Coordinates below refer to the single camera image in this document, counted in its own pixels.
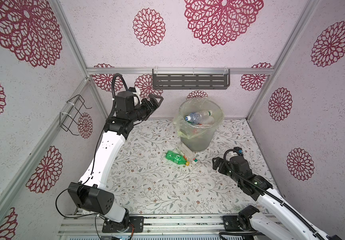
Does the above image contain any dark grey wall shelf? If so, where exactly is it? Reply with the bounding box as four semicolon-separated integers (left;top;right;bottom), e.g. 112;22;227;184
151;69;230;90

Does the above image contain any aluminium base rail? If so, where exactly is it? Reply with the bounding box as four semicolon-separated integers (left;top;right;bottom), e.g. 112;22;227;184
57;214;238;239

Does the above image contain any clear bottle red cap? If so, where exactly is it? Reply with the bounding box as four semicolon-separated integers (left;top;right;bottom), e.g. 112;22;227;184
198;116;215;127

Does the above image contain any green plastic bin liner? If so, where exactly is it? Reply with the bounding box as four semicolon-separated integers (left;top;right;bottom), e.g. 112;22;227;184
173;98;225;139

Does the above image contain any crushed Pocari bottle blue label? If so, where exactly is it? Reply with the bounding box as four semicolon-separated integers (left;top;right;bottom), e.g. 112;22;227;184
185;113;203;124

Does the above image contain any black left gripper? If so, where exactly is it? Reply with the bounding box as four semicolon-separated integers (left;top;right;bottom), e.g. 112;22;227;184
129;93;163;123

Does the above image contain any clear bottle white yellow label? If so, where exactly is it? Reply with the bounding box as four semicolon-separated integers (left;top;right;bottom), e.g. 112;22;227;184
194;110;213;122

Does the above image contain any black wire wall rack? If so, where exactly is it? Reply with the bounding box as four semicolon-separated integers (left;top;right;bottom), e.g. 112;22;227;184
58;94;92;136

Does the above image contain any green bottle yellow cap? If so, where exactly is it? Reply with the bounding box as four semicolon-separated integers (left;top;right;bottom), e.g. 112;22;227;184
165;151;190;166

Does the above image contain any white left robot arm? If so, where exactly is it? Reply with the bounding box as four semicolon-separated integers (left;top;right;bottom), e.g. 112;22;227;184
66;88;163;232

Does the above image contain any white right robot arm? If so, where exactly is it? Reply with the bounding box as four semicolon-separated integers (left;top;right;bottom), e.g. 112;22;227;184
212;155;339;240

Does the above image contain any silver mesh waste bin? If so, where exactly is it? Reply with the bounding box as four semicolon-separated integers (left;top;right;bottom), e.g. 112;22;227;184
174;98;225;152

